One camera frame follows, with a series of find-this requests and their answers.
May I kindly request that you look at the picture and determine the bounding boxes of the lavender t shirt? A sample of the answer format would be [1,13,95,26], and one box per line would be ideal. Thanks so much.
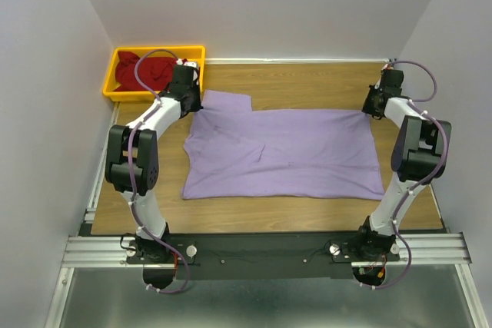
[181,90,384,200]

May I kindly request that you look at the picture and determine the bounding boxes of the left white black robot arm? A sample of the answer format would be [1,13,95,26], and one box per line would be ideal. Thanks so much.
[105,61,202,264]

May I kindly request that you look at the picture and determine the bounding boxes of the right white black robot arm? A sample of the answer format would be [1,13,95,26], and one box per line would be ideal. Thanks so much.
[352,62,451,260]

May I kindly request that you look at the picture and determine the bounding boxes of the red t shirt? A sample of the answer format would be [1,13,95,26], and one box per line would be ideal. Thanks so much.
[115,51,176,91]

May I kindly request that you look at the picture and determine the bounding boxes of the yellow plastic bin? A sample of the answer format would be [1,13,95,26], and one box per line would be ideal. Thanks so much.
[102,45,206,102]

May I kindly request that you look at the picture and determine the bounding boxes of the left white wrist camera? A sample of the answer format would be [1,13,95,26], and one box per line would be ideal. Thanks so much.
[176,58,200,69]

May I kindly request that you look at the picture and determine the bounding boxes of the left side aluminium rail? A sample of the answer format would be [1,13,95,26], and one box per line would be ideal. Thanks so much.
[78,102,120,237]

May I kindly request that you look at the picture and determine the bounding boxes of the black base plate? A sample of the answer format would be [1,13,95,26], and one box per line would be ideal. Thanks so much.
[126,230,401,282]

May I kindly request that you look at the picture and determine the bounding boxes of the aluminium frame rail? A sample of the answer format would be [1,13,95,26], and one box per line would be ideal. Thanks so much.
[61,234,471,268]

